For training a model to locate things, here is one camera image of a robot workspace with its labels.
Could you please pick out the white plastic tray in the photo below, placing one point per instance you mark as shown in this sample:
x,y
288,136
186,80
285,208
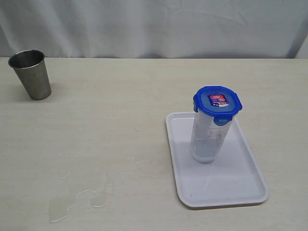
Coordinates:
x,y
233,179

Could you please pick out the clear tall plastic container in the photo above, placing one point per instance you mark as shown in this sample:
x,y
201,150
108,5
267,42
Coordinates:
x,y
208,135

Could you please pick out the stainless steel cup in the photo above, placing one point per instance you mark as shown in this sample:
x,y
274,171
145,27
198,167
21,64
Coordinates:
x,y
29,65

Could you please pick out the blue container lid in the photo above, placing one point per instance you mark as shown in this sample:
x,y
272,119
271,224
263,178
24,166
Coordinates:
x,y
218,102

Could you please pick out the white backdrop curtain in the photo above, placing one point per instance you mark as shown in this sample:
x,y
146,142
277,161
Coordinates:
x,y
156,28

